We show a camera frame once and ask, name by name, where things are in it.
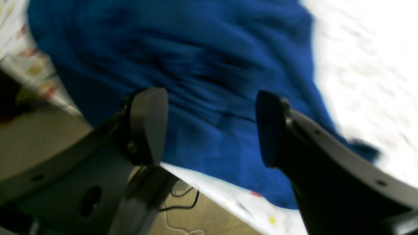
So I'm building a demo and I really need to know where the terrazzo patterned tablecloth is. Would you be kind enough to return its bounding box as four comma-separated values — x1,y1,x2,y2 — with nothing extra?
1,0,417,235

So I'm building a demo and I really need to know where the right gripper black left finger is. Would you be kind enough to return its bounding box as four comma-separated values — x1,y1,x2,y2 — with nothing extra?
0,87,169,235

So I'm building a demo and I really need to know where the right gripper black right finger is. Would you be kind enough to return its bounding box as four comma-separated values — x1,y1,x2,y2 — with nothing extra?
256,91,418,235

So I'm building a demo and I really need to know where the navy blue t-shirt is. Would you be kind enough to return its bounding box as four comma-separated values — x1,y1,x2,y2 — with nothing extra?
27,0,378,210

